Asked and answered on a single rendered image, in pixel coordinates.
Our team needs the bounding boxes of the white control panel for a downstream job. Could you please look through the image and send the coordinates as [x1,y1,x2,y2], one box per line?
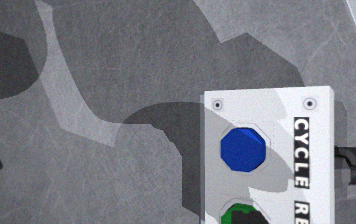
[200,86,356,224]

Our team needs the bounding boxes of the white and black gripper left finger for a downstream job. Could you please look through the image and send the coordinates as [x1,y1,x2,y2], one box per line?
[231,210,253,224]

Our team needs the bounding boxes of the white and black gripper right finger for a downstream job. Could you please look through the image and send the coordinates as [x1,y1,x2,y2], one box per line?
[246,210,270,224]

